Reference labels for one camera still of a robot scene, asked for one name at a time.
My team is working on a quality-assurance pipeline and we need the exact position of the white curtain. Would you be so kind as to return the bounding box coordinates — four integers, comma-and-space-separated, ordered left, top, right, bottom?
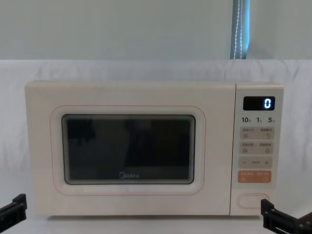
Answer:
0, 0, 312, 173

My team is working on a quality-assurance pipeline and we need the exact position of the oven control panel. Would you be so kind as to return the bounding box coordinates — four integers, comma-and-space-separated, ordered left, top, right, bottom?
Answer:
230, 82, 285, 216

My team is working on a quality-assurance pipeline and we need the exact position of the cream microwave oven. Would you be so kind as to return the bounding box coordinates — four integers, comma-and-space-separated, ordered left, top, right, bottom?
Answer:
24, 80, 285, 220

